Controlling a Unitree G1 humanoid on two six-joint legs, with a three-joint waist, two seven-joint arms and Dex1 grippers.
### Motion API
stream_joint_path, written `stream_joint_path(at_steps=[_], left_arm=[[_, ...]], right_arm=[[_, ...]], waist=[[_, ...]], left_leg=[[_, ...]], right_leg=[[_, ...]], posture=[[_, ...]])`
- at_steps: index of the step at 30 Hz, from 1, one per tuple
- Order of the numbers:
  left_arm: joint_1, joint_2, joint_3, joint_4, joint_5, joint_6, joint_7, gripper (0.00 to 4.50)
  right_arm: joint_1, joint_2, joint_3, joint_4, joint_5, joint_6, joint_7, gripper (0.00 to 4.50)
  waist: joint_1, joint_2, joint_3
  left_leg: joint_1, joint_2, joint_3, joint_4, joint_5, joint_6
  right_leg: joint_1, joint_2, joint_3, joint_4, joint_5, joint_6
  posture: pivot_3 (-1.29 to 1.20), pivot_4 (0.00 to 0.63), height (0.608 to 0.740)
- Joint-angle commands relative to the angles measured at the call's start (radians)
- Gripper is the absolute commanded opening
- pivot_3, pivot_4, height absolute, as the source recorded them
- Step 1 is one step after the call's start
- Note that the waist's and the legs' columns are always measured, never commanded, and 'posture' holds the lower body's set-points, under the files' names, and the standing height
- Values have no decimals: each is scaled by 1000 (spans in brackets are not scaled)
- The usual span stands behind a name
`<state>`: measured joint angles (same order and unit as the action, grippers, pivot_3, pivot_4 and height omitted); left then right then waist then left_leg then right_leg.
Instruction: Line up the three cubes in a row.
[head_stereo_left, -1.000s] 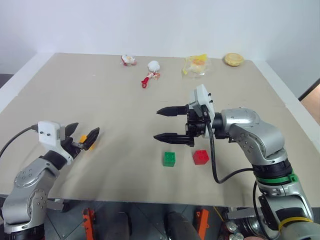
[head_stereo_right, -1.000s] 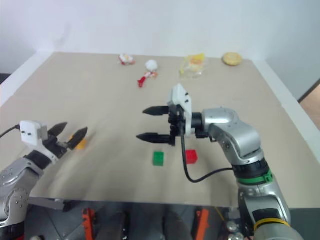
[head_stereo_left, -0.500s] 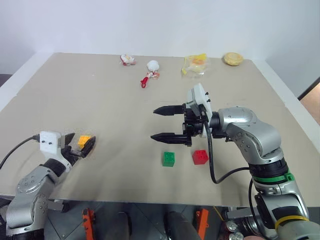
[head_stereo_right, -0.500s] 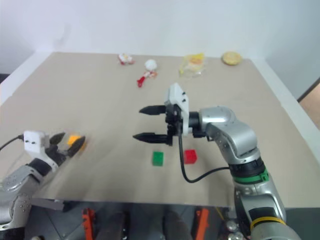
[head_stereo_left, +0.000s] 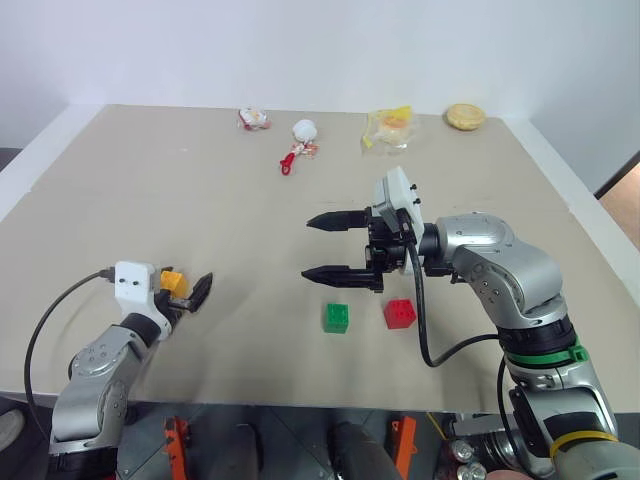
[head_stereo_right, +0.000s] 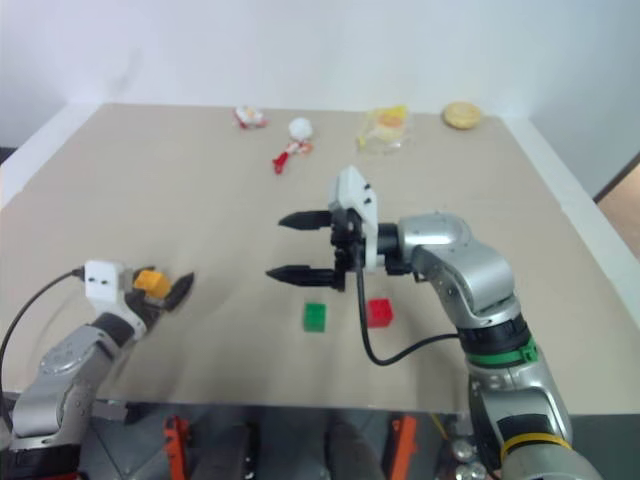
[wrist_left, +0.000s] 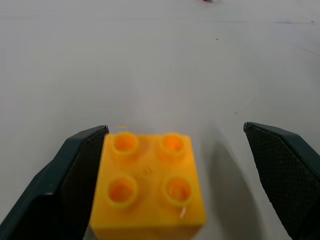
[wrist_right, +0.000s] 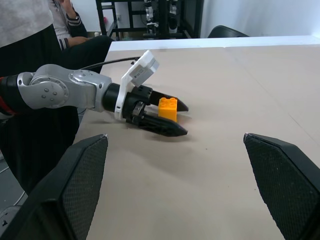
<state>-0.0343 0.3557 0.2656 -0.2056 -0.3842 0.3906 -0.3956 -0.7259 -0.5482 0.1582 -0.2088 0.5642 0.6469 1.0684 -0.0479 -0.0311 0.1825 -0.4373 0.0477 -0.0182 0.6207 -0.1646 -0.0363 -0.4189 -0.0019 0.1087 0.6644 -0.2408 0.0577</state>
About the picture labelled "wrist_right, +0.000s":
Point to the black chair back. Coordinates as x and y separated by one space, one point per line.
225 32

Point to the person in grey top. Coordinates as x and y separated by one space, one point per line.
25 17

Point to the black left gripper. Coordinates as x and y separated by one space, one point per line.
132 100

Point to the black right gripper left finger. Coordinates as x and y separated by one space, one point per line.
62 190

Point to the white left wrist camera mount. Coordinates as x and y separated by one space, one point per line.
131 75

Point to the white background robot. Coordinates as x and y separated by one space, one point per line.
173 23
150 11

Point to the seated person in striped-cuff jacket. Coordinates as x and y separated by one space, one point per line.
75 27

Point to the orange studded toy cube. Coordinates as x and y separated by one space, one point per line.
168 108

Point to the black metal rack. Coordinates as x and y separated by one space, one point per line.
100 15

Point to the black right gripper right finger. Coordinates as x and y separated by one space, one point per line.
287 185

